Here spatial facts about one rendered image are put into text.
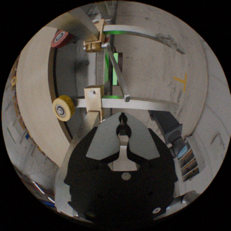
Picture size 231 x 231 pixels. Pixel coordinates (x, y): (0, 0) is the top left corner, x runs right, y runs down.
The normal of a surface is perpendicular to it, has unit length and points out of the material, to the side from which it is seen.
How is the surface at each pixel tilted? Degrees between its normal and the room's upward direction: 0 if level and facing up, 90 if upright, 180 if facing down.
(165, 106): 0
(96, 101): 0
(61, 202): 90
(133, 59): 0
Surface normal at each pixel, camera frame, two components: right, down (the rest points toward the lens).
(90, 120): 0.04, -0.84
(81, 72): -0.03, 0.54
